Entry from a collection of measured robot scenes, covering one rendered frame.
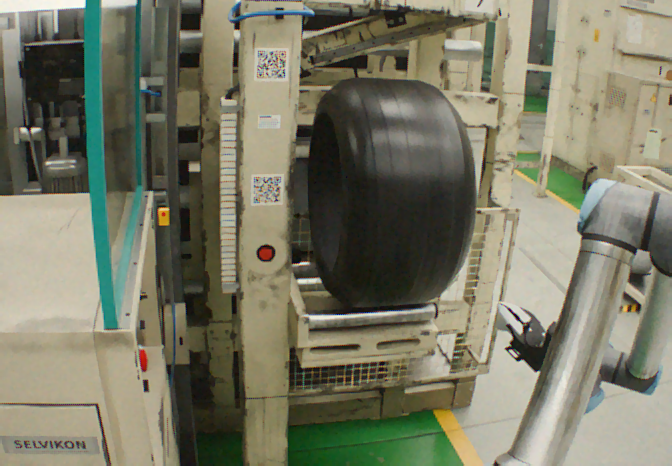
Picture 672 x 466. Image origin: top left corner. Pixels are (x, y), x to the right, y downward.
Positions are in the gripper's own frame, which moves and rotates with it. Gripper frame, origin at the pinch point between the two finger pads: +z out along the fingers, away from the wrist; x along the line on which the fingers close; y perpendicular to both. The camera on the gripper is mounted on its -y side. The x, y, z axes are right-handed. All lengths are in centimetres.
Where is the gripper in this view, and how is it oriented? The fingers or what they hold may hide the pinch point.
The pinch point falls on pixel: (503, 305)
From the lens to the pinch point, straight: 147.8
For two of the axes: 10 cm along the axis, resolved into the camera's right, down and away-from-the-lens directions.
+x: 6.1, -5.4, 5.8
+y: -3.6, 4.7, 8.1
